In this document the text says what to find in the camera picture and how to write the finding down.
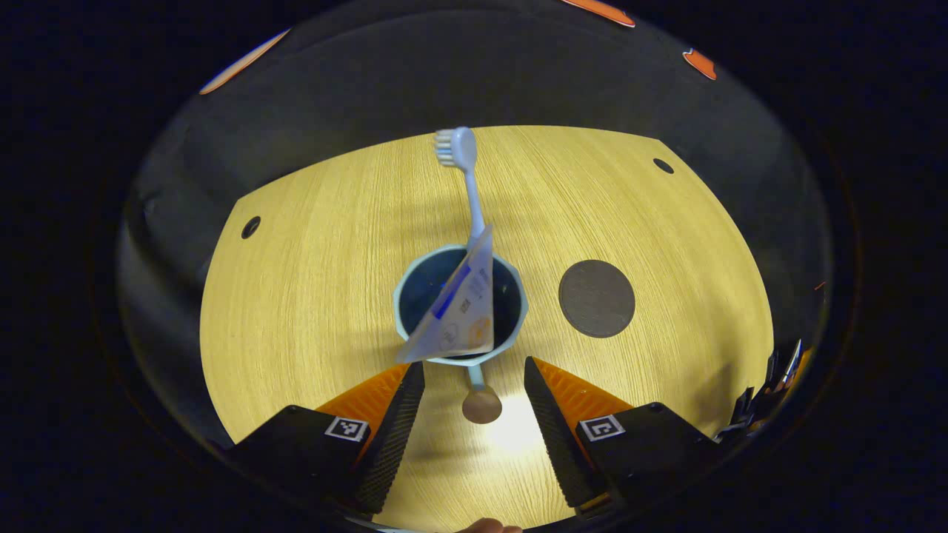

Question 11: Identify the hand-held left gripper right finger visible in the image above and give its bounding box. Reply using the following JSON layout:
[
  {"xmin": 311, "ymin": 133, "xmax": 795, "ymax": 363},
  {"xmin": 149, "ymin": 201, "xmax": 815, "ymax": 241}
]
[{"xmin": 524, "ymin": 356, "xmax": 719, "ymax": 512}]

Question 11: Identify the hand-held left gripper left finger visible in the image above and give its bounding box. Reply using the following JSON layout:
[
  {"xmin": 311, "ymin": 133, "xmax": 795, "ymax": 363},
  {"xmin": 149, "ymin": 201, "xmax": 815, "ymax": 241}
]
[{"xmin": 222, "ymin": 361, "xmax": 427, "ymax": 517}]

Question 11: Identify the white toothpaste tube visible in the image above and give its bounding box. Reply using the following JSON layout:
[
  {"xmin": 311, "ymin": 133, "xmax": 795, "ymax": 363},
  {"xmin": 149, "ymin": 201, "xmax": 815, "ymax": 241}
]
[{"xmin": 396, "ymin": 226, "xmax": 495, "ymax": 364}]

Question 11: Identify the brown round coaster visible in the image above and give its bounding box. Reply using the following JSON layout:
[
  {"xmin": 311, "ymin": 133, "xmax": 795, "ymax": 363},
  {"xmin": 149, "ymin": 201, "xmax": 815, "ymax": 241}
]
[{"xmin": 558, "ymin": 259, "xmax": 637, "ymax": 339}]

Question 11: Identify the light blue cup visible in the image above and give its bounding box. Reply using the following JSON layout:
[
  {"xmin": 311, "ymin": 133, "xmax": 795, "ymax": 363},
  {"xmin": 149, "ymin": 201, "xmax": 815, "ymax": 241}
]
[{"xmin": 393, "ymin": 244, "xmax": 530, "ymax": 425}]

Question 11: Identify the light blue toothbrush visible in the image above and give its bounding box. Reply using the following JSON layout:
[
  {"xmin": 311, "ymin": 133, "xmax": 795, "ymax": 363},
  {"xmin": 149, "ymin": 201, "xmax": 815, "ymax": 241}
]
[{"xmin": 434, "ymin": 127, "xmax": 490, "ymax": 249}]

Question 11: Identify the wooden desktop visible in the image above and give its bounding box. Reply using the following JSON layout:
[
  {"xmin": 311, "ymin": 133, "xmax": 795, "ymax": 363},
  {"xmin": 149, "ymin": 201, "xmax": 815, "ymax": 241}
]
[{"xmin": 198, "ymin": 124, "xmax": 775, "ymax": 532}]

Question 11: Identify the black backdrop cloth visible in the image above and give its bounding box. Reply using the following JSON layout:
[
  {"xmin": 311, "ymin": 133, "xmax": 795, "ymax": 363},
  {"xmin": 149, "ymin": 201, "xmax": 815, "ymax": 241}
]
[{"xmin": 115, "ymin": 0, "xmax": 838, "ymax": 460}]

